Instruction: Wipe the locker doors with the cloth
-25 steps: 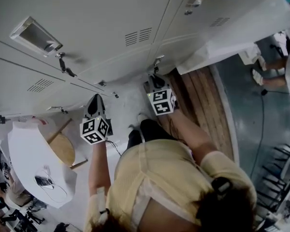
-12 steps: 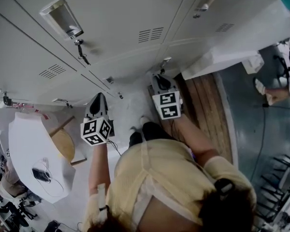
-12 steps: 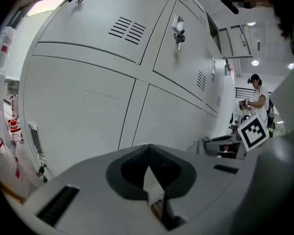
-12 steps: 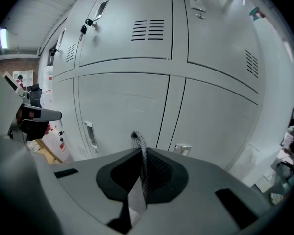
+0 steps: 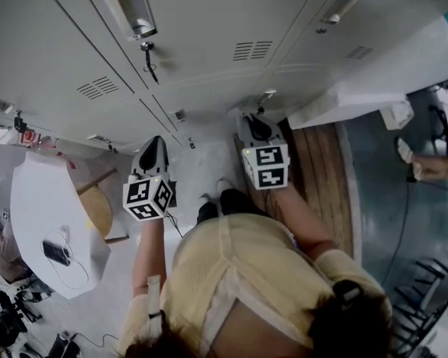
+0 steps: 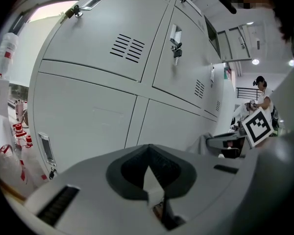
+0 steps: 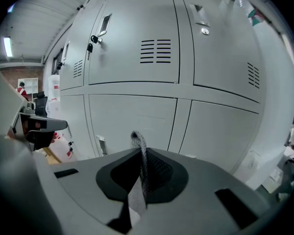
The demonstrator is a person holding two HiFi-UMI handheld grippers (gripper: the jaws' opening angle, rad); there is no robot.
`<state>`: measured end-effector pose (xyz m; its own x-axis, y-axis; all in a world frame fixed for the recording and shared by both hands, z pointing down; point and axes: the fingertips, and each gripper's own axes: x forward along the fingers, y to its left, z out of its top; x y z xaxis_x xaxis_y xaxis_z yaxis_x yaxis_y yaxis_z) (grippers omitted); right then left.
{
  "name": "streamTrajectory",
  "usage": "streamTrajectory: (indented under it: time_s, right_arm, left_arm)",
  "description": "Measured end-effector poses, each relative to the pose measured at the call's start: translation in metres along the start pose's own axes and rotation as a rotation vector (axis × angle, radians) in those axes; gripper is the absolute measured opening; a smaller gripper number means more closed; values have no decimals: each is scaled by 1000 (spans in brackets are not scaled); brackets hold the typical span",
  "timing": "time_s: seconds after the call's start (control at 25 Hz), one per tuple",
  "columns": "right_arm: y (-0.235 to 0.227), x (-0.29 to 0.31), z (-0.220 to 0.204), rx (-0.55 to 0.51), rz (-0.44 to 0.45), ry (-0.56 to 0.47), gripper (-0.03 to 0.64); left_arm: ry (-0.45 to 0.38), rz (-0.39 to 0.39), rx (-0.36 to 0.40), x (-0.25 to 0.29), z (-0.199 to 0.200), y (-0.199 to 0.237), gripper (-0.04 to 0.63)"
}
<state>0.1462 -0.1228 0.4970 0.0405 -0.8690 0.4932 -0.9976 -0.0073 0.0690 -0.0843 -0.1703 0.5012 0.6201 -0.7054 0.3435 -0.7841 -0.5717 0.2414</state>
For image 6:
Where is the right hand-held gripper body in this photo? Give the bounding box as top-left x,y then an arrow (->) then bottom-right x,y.
242,66 -> 294,149

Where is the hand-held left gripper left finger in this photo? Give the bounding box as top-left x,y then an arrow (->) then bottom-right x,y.
26,144 -> 163,235

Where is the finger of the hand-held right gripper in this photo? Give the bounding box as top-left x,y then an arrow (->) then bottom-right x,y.
205,134 -> 251,160

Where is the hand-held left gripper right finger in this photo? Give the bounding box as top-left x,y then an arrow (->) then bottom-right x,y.
149,144 -> 259,235

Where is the grey mesh wiping cloth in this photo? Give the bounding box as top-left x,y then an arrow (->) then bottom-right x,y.
190,132 -> 213,154

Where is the grey metal locker cabinet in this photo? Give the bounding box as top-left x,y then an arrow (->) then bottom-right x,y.
27,0 -> 252,181

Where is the black metal railing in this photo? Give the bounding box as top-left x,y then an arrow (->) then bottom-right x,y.
236,87 -> 263,99

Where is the group of clear red-capped jugs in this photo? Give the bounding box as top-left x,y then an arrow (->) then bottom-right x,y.
0,32 -> 51,189

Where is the black framed window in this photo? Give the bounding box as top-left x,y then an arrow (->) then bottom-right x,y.
11,0 -> 78,36

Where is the set of chrome recessed handles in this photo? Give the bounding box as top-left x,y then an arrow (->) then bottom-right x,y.
38,0 -> 247,166

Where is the black head-worn camera mount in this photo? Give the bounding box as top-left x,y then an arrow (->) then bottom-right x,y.
215,0 -> 237,15

